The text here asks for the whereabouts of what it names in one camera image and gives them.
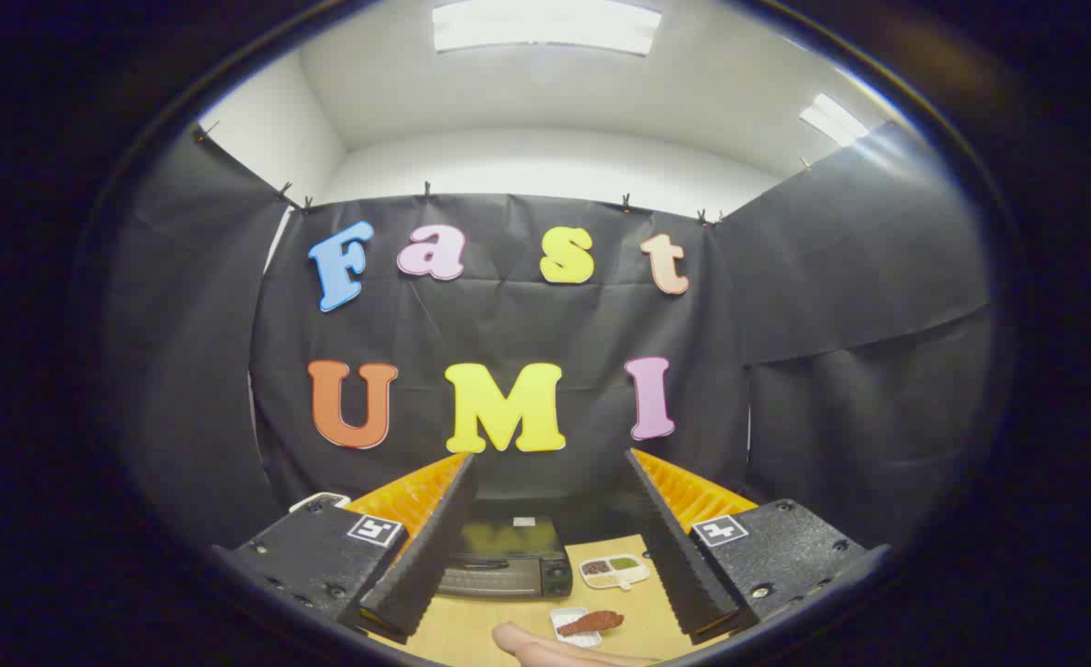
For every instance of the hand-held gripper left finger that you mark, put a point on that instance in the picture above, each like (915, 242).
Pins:
(434, 547)

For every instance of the white bread toaster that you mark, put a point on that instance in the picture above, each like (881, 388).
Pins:
(309, 501)

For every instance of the large ceiling light panel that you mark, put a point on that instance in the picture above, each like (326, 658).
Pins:
(545, 26)

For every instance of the white divided plate of grains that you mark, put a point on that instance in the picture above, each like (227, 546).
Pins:
(612, 572)

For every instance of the black toaster oven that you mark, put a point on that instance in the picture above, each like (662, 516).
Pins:
(508, 579)

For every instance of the small ceiling light panel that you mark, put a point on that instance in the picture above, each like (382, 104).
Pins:
(833, 120)

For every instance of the white rectangular plastic tray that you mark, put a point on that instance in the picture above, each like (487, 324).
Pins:
(566, 619)

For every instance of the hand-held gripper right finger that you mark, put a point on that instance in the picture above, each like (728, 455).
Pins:
(670, 547)

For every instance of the red meat steak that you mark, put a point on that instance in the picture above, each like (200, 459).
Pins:
(592, 622)

